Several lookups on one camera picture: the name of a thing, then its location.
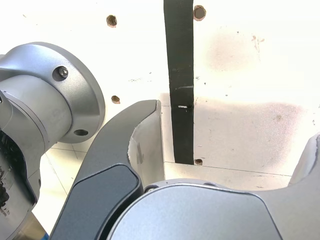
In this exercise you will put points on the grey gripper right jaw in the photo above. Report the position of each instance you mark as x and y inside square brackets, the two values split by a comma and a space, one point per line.
[200, 215]

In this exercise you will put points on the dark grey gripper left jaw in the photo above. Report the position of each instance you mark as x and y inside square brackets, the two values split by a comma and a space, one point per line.
[107, 155]

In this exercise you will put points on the black tape strip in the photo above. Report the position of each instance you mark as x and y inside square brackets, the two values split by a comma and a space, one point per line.
[181, 75]

